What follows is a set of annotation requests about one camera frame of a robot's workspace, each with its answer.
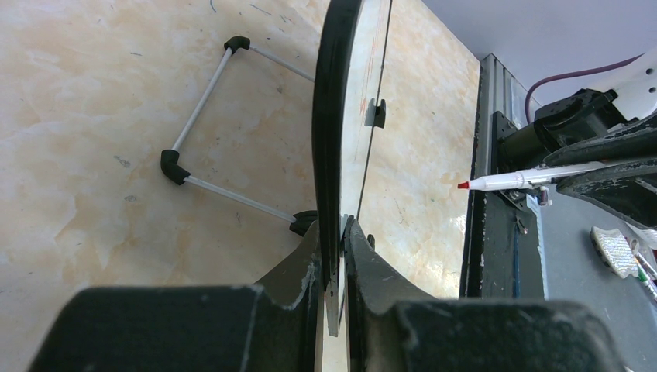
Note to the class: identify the white scrub brush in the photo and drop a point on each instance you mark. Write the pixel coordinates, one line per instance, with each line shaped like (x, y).
(615, 252)

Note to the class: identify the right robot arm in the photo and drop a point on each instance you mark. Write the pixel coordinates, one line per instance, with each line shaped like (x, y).
(612, 121)

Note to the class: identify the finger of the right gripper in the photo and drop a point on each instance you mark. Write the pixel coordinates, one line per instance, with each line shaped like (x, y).
(634, 141)
(627, 191)

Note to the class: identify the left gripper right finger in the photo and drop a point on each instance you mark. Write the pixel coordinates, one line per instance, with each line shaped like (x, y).
(392, 325)

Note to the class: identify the green capped pen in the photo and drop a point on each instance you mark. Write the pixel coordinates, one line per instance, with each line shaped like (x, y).
(646, 275)

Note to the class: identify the aluminium side rail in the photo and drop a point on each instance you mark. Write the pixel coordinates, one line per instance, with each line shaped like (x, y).
(503, 255)

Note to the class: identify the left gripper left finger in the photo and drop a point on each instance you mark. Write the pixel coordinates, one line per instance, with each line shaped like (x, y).
(271, 325)

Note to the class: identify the black framed whiteboard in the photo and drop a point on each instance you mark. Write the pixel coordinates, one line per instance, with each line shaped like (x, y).
(346, 108)

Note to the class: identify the red whiteboard marker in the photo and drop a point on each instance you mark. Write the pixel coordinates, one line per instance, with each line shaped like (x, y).
(529, 178)

